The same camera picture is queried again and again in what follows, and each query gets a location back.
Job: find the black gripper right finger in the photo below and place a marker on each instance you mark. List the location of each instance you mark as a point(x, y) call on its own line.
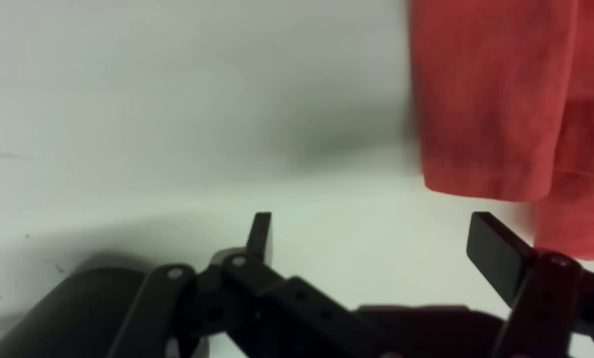
point(551, 299)

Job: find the orange shirt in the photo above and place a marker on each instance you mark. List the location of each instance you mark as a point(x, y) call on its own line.
point(505, 106)

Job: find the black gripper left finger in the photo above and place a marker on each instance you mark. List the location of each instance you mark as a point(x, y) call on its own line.
point(178, 311)

